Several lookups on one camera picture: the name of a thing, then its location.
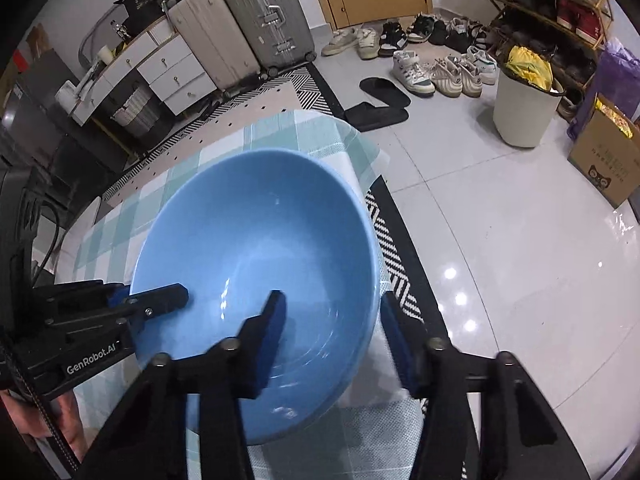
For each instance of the white trash bin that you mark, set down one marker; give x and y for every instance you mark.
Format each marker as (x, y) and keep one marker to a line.
(520, 115)

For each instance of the yellow plastic bag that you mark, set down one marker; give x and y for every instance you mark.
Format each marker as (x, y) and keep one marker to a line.
(527, 67)

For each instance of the rows of stored sneakers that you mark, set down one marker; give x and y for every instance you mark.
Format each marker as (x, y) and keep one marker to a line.
(575, 15)

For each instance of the white dresser with drawers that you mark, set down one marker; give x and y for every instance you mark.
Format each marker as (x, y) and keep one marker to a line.
(170, 75)

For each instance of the light blue bowl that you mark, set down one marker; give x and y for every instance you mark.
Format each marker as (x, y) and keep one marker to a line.
(260, 240)

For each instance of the clear plastic bottle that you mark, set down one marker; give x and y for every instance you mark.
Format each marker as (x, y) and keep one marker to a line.
(119, 30)

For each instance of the person's left hand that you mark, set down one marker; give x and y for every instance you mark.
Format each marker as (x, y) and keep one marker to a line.
(27, 417)

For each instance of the red box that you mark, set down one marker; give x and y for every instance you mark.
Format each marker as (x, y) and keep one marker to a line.
(21, 59)

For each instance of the woven laundry basket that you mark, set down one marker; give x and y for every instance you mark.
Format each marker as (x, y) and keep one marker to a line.
(135, 110)

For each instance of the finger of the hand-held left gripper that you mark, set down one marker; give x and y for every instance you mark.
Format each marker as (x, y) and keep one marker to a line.
(117, 296)
(160, 300)

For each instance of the wooden shoe rack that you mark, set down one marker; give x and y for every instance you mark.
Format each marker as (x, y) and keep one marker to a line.
(602, 7)

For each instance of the white cup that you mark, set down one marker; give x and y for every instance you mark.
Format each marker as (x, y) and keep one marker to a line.
(105, 54)

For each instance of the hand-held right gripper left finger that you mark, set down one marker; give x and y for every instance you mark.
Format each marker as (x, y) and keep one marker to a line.
(274, 340)

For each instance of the black slipper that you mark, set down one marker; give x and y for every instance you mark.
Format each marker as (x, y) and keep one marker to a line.
(385, 92)
(375, 116)

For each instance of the teal checked tablecloth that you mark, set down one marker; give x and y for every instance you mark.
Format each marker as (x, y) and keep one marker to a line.
(125, 220)

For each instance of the oval mirror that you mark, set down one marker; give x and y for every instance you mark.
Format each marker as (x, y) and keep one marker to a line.
(100, 35)

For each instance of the flat brown carton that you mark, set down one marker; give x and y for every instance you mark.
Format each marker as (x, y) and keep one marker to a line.
(37, 39)

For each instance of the brown cardboard box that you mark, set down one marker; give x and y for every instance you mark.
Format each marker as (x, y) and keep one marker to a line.
(600, 170)

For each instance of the beige suitcase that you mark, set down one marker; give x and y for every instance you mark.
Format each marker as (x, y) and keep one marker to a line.
(215, 40)

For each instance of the black paper bag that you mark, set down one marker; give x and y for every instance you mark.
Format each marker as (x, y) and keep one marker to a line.
(142, 7)

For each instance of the silver suitcase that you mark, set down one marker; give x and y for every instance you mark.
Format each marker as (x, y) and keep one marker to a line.
(270, 15)

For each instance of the group of loose shoes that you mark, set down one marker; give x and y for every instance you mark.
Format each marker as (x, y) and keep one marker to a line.
(415, 75)

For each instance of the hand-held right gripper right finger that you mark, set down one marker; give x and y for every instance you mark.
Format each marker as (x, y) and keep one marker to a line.
(400, 350)

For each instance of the purple plastic bag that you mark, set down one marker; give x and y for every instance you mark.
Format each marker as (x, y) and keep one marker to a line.
(617, 72)

